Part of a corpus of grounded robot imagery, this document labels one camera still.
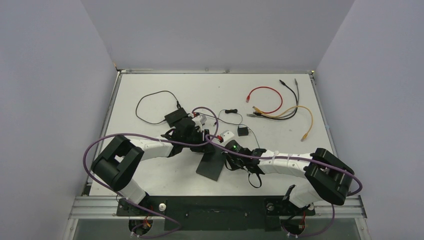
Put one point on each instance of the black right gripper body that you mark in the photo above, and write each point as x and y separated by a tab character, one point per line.
228	157

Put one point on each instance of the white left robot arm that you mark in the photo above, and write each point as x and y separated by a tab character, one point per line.
117	163

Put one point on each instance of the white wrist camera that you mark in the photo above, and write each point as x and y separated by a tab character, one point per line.
226	136
199	120

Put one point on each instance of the black network switch box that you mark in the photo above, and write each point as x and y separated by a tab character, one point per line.
211	163

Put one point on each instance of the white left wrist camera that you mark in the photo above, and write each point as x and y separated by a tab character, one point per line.
199	120

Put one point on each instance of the aluminium frame rail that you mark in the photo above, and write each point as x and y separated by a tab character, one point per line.
105	207

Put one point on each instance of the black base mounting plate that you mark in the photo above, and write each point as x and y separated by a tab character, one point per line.
226	213

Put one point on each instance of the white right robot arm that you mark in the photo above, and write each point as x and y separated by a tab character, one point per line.
329	178

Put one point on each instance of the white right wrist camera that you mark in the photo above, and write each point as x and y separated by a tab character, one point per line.
226	136

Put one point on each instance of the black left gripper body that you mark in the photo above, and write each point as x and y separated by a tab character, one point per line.
196	137

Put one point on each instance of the black ribbed power adapter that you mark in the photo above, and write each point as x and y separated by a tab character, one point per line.
242	131

